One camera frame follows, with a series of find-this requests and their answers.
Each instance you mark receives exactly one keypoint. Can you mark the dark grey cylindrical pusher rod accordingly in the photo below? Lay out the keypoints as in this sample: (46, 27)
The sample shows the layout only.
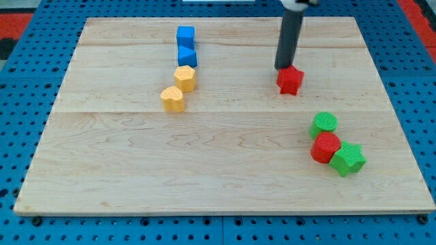
(288, 38)

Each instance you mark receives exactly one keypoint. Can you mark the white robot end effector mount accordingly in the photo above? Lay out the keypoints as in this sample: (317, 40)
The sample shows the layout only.
(299, 5)

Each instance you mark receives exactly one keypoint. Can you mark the blue triangle block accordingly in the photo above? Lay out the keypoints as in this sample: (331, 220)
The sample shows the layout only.
(187, 56)

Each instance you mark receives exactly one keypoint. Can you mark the red star block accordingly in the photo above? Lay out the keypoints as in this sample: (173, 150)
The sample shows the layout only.
(289, 80)

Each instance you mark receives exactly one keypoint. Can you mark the green cylinder block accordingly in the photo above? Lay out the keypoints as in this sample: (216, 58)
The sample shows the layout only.
(323, 122)

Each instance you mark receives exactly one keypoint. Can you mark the blue cube block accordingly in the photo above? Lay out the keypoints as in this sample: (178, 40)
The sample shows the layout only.
(185, 37)

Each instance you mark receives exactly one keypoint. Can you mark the red cylinder block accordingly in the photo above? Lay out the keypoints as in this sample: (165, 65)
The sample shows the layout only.
(325, 146)

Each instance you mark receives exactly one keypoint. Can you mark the yellow hexagon block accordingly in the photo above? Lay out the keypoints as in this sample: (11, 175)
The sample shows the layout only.
(185, 78)

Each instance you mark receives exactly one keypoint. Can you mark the light wooden board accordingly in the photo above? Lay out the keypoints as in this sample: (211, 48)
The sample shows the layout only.
(239, 148)

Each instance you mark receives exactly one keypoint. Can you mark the yellow heart block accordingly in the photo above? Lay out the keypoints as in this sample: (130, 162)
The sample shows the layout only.
(172, 99)

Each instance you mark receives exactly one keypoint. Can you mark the green star block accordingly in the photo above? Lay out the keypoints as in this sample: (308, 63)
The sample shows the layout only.
(348, 159)

